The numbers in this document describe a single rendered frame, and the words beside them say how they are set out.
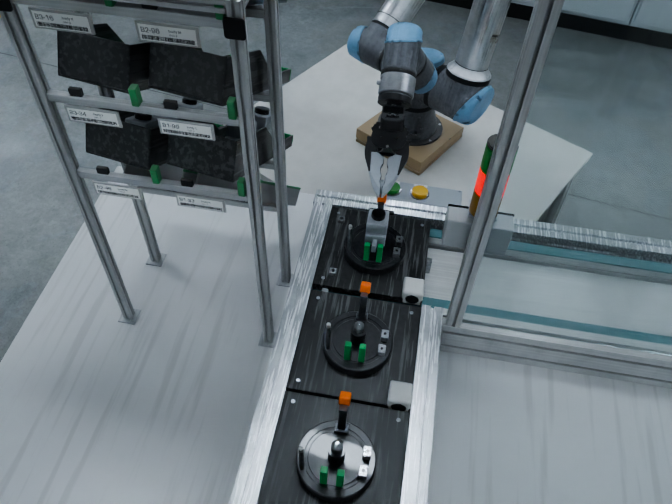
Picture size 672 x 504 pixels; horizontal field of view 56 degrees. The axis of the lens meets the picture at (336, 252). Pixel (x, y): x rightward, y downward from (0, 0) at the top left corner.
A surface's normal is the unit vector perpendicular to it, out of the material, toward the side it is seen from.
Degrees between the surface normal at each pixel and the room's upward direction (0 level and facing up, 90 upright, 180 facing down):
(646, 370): 90
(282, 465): 0
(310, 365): 0
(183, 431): 0
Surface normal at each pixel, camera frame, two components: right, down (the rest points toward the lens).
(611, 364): -0.18, 0.75
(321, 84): 0.03, -0.65
